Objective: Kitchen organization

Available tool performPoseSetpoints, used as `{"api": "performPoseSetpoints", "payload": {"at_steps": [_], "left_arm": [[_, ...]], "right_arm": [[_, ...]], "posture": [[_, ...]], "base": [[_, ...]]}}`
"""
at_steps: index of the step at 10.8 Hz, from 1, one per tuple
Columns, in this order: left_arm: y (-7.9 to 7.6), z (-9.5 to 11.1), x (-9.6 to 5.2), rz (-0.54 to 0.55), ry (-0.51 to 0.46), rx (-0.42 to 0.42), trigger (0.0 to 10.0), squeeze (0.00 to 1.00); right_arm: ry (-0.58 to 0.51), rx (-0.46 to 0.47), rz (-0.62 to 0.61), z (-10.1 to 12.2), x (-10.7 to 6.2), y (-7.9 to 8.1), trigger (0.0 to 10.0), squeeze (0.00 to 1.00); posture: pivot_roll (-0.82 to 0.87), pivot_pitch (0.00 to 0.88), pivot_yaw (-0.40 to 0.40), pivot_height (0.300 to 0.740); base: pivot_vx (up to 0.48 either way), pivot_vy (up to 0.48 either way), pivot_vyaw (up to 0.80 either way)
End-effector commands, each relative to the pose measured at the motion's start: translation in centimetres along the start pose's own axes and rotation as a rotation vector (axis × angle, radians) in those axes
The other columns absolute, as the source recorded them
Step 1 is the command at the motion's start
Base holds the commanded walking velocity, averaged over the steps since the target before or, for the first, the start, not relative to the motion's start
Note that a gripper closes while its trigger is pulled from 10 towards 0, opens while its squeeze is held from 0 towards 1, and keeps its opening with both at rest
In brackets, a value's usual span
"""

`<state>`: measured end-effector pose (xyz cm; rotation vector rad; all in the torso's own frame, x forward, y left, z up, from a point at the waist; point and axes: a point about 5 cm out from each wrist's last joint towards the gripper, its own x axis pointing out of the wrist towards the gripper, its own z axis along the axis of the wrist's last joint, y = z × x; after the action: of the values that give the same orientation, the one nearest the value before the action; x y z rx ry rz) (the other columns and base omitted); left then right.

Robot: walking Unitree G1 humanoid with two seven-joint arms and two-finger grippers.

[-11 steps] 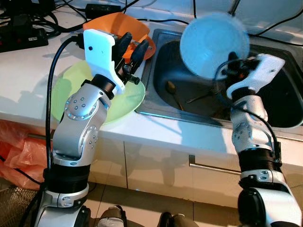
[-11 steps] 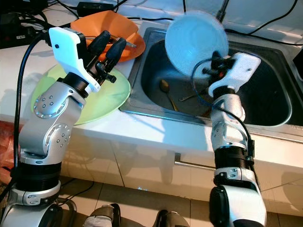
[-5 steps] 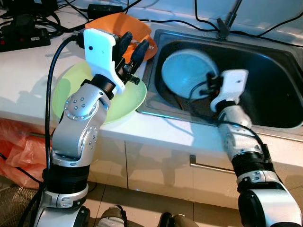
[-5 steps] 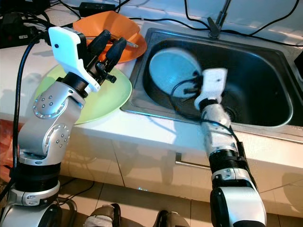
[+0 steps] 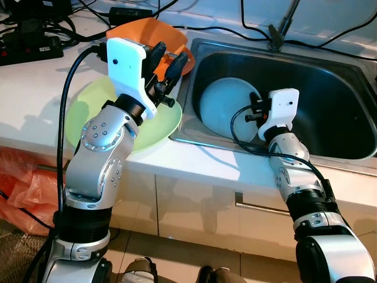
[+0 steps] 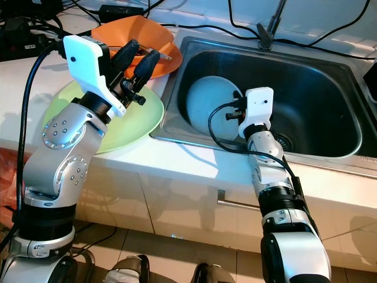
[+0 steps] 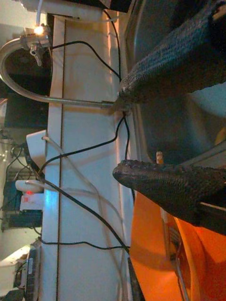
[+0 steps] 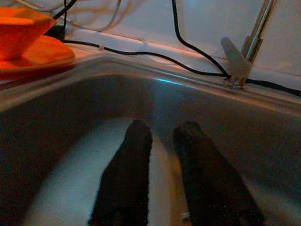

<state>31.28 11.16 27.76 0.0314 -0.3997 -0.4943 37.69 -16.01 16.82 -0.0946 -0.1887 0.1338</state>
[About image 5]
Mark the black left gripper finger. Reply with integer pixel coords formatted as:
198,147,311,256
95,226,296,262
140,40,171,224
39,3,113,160
145,40,168,76
164,51,191,85

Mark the white bowl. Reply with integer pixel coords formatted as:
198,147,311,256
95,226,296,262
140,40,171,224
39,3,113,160
199,78,264,142

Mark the white kitchen cabinet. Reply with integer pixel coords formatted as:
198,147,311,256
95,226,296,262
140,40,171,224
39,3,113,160
0,139,377,263

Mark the orange bowl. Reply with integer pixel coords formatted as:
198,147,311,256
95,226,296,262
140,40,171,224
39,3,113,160
106,18,196,77

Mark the green plate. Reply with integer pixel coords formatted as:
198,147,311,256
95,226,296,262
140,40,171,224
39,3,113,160
65,75,183,155

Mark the black power adapter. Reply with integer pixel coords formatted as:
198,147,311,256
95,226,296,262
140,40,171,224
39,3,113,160
109,6,154,23

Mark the stainless steel sink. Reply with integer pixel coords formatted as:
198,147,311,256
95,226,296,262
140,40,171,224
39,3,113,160
171,38,377,163

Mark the black faucet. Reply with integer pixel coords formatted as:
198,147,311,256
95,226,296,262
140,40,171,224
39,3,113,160
268,0,298,51

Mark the black power strip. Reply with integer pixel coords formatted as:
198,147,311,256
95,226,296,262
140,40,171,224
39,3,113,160
0,29,64,65

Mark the black electronic device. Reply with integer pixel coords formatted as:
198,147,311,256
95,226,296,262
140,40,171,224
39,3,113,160
0,0,71,24

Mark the red plastic bag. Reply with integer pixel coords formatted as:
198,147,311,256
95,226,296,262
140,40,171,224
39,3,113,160
0,147,68,219

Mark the grey robot right leg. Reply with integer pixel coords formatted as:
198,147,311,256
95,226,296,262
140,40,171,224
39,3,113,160
197,265,245,283

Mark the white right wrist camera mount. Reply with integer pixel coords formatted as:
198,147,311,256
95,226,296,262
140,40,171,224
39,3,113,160
257,88,300,141

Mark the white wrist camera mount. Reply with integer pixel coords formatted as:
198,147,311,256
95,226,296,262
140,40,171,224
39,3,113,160
106,37,158,119
257,88,300,141

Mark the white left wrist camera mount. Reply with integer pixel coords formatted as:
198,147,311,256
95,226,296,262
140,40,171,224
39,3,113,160
106,37,158,119

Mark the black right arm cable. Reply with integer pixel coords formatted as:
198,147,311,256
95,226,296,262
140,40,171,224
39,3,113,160
230,103,336,213

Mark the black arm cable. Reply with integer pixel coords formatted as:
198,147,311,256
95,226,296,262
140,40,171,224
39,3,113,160
230,103,336,213
24,44,110,283

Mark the black wall cable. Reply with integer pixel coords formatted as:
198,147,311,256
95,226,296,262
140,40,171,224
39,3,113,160
240,0,270,31
295,0,377,45

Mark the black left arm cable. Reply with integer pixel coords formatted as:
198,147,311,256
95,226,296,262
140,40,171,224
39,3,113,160
24,44,110,283

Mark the wire cage floor fan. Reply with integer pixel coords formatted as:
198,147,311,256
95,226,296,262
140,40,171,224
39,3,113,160
0,227,51,283

